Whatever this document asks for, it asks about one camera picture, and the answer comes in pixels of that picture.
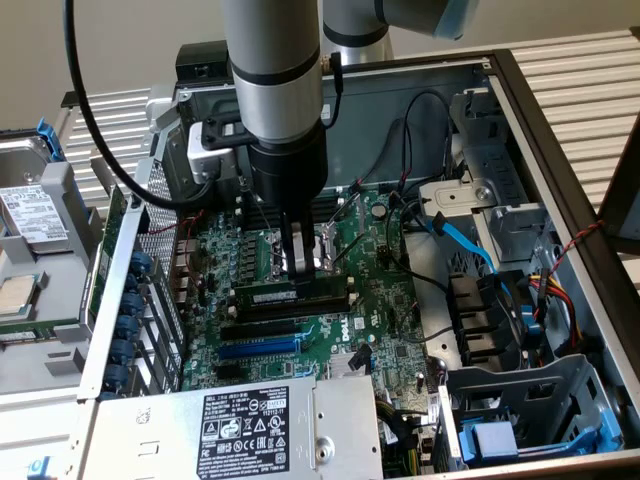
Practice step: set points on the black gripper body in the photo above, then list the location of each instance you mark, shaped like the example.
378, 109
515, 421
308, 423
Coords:
290, 170

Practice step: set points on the green RAM stick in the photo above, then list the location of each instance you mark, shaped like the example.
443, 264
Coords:
20, 336
265, 295

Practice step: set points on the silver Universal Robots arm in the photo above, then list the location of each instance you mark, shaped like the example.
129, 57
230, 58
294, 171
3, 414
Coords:
270, 40

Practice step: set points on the silver CPU socket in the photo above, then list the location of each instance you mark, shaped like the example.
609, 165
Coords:
276, 257

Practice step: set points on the thin metal locking lever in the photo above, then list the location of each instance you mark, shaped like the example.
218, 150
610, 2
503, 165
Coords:
345, 208
265, 217

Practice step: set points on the long black expansion slot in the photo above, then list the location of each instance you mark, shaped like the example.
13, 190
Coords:
260, 330

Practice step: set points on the open grey PC case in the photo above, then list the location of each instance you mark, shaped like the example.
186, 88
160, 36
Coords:
375, 130

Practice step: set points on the silver coin battery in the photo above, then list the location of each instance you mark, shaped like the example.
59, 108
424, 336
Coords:
381, 209

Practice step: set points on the blue expansion slot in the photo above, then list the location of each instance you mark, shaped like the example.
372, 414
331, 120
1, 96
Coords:
260, 348

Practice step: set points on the green Dell motherboard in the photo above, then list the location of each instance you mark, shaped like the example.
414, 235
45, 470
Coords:
380, 300

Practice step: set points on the silver chipset heatsink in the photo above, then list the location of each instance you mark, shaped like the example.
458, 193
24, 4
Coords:
337, 367

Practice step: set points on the black plug connector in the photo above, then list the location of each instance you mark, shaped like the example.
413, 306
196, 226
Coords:
360, 357

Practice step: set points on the short black expansion slot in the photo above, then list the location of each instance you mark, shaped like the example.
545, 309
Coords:
230, 372

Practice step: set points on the black box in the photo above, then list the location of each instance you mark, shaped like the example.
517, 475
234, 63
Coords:
200, 57

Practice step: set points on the dark blue card clip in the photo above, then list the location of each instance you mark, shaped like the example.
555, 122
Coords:
129, 327
132, 305
123, 352
142, 261
114, 377

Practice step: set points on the grey metal drive cage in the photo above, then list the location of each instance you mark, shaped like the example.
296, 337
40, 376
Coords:
495, 165

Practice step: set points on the grey plastic parts rack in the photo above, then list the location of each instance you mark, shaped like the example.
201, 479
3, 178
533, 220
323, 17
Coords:
65, 280

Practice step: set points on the grey power supply black label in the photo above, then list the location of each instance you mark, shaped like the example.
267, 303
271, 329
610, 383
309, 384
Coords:
150, 430

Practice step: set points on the silver hard disk white label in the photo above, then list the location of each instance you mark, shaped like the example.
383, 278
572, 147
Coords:
30, 215

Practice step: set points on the silver CPU chip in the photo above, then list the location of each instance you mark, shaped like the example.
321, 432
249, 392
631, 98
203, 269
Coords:
15, 297

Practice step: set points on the blue plastic disk caddy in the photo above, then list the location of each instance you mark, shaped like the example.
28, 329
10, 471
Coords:
492, 442

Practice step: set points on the grey metal disk bay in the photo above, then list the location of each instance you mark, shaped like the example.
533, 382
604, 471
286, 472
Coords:
565, 380

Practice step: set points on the small blue plastic tab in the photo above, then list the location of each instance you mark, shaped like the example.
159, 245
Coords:
40, 467

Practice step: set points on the dark brown panel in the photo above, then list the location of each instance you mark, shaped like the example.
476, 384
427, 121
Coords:
620, 170

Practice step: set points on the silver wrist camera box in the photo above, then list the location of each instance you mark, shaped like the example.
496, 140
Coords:
207, 160

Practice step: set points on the silver metal bracket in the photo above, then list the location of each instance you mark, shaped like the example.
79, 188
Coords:
450, 197

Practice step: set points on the black plastic duct block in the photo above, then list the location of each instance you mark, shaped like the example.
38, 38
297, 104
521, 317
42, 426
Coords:
475, 320

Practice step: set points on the blue disk rail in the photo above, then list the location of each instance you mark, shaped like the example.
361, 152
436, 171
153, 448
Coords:
50, 140

